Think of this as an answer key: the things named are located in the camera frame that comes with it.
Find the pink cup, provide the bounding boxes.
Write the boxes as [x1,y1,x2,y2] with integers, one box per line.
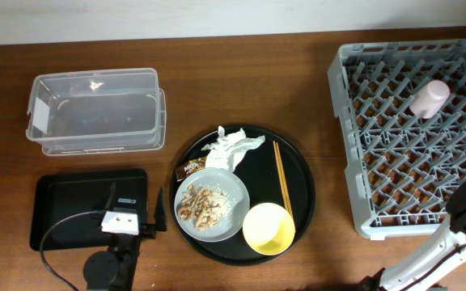
[409,80,451,119]

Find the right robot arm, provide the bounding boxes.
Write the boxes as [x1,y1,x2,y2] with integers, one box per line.
[356,181,466,291]

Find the clear plastic bin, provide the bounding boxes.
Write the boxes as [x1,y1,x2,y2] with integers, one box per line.
[26,68,167,156]

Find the grey plate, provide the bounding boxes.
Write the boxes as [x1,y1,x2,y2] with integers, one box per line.
[173,168,250,243]

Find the grey dishwasher rack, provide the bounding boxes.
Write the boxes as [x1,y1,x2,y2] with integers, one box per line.
[328,39,466,240]

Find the wooden chopstick left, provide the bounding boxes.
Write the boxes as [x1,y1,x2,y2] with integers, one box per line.
[273,140,293,217]

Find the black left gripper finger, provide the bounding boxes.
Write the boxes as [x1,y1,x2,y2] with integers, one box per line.
[104,182,116,210]
[154,188,167,232]

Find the brown Nescafe Gold sachet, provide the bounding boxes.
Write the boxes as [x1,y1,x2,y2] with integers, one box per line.
[175,156,207,181]

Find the black rectangular tray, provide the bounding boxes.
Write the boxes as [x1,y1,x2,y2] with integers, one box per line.
[29,168,147,251]

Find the white tissue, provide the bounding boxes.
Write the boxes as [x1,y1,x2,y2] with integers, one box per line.
[202,126,265,172]

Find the round black tray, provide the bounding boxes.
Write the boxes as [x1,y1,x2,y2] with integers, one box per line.
[169,124,316,266]

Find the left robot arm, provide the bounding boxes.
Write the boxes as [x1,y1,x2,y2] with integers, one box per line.
[83,186,167,290]

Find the yellow bowl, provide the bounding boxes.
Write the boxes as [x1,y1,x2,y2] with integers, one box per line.
[242,203,296,256]

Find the food scraps on plate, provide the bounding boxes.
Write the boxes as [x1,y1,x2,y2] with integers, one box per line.
[177,183,232,231]

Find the white label on bin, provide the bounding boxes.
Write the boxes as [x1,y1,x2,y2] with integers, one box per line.
[32,99,50,134]

